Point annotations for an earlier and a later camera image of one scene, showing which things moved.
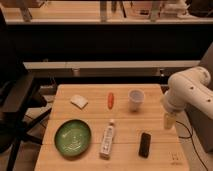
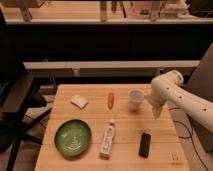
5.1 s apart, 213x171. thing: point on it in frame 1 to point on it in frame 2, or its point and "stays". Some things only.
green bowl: x=73 y=138 stays
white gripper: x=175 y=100 to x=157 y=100
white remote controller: x=107 y=140 stays
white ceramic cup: x=136 y=99 stays
